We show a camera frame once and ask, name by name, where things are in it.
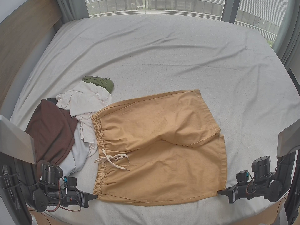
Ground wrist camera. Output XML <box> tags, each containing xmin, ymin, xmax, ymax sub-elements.
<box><xmin>64</xmin><ymin>176</ymin><xmax>78</xmax><ymax>188</ymax></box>
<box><xmin>236</xmin><ymin>170</ymin><xmax>249</xmax><ymax>185</ymax></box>

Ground grey-green curtain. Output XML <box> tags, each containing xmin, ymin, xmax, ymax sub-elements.
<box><xmin>272</xmin><ymin>0</ymin><xmax>300</xmax><ymax>68</ymax></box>
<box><xmin>51</xmin><ymin>0</ymin><xmax>90</xmax><ymax>23</ymax></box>

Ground white garment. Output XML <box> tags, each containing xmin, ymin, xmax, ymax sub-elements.
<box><xmin>56</xmin><ymin>81</ymin><xmax>113</xmax><ymax>158</ymax></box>

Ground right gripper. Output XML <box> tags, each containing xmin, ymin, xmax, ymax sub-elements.
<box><xmin>228</xmin><ymin>184</ymin><xmax>250</xmax><ymax>204</ymax></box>

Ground tan shorts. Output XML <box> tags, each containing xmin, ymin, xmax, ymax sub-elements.
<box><xmin>91</xmin><ymin>89</ymin><xmax>228</xmax><ymax>207</ymax></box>

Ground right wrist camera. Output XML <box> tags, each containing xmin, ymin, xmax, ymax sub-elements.
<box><xmin>236</xmin><ymin>170</ymin><xmax>249</xmax><ymax>185</ymax></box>

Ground bed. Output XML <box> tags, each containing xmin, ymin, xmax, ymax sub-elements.
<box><xmin>0</xmin><ymin>0</ymin><xmax>300</xmax><ymax>225</ymax></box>

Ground black cable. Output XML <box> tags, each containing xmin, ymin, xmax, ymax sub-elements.
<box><xmin>29</xmin><ymin>210</ymin><xmax>51</xmax><ymax>221</ymax></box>

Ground brown garment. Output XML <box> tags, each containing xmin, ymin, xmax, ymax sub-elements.
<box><xmin>25</xmin><ymin>99</ymin><xmax>78</xmax><ymax>170</ymax></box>

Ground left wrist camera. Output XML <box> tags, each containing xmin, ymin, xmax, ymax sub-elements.
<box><xmin>64</xmin><ymin>176</ymin><xmax>78</xmax><ymax>188</ymax></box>

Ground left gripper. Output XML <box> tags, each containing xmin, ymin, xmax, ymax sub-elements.
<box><xmin>61</xmin><ymin>188</ymin><xmax>89</xmax><ymax>208</ymax></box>

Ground green garment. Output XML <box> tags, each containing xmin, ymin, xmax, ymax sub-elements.
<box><xmin>82</xmin><ymin>76</ymin><xmax>114</xmax><ymax>93</ymax></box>

